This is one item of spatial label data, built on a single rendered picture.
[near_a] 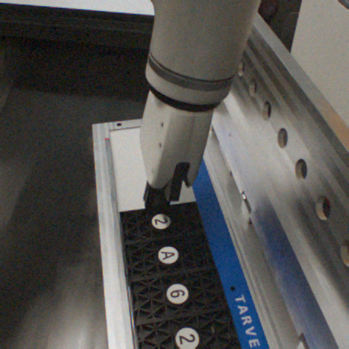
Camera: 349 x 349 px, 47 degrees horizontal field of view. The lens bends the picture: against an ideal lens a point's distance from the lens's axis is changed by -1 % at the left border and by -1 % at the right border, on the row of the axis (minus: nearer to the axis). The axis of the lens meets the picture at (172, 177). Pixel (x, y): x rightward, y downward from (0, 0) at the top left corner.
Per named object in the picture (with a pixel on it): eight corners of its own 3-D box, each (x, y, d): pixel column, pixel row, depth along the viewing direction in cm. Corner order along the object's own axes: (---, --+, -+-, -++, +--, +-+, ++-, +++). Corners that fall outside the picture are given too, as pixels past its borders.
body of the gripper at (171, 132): (143, 48, 42) (129, 133, 49) (159, 104, 35) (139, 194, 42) (211, 55, 44) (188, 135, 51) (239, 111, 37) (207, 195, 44)
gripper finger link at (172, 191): (178, 127, 40) (163, 130, 46) (175, 204, 41) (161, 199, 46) (188, 128, 41) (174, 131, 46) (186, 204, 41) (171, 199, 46)
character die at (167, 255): (123, 249, 47) (122, 243, 46) (205, 237, 49) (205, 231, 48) (128, 286, 44) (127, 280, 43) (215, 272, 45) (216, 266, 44)
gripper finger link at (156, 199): (152, 165, 46) (143, 204, 51) (156, 185, 44) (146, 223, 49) (178, 166, 47) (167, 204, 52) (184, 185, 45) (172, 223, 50)
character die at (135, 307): (128, 286, 44) (128, 280, 43) (216, 272, 45) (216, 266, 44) (134, 329, 41) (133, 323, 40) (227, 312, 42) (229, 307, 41)
